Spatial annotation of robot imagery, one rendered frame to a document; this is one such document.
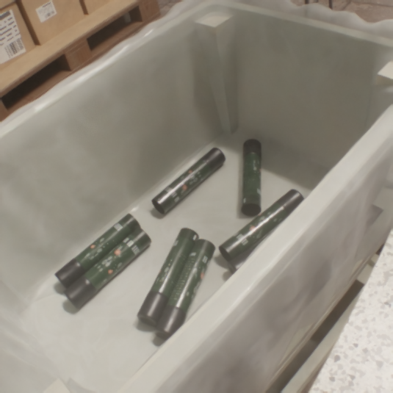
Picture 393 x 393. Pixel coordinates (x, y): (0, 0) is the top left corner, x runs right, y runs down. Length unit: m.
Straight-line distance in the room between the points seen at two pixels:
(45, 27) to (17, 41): 0.16
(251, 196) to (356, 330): 0.44
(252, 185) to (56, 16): 1.78
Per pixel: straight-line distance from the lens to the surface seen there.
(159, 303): 0.56
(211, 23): 0.70
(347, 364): 0.22
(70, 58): 2.16
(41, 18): 2.24
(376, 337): 0.23
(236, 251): 0.59
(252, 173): 0.68
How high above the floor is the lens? 0.96
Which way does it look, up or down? 47 degrees down
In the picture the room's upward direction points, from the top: 15 degrees counter-clockwise
